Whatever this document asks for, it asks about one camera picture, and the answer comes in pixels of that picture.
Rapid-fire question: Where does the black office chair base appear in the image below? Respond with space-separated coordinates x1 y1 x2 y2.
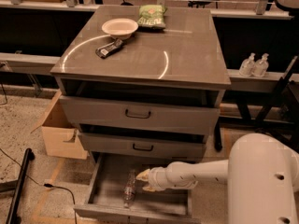
254 55 298 147

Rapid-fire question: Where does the green chip bag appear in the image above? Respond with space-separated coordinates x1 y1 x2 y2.
137 5 166 29

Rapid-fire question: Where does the black stand leg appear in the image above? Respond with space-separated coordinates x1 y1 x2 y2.
6 148 35 224

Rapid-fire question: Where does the white paper bowl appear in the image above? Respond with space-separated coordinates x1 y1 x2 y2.
102 18 138 40

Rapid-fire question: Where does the clear sanitizer bottle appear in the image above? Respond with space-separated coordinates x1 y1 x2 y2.
251 53 269 77
239 53 255 77

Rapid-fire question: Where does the grey open bottom drawer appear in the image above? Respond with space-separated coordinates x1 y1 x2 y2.
75 154 200 224

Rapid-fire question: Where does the left clear sanitizer bottle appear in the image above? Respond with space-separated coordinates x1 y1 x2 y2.
239 53 255 77

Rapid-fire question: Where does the grey middle drawer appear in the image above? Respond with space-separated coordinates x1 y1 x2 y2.
78 133 206 161

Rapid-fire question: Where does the grey top drawer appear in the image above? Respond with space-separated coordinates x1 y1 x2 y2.
59 95 220 135

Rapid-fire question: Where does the black snack bar wrapper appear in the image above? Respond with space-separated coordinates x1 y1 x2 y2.
95 39 124 59

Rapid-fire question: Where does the grey drawer cabinet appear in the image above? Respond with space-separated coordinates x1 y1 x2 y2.
50 5 232 173

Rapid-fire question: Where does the black floor cable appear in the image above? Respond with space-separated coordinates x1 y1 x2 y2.
0 147 78 224

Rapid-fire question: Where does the cardboard box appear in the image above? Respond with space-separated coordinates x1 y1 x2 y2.
32 91 88 160

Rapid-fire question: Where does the right clear sanitizer bottle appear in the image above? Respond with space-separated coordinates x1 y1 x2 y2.
251 53 269 77

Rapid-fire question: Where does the clear plastic water bottle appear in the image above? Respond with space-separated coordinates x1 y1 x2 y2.
123 170 136 208

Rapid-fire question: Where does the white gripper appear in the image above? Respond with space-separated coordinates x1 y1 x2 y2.
135 167 170 192

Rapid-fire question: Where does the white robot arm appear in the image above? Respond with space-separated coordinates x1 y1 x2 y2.
136 133 299 224

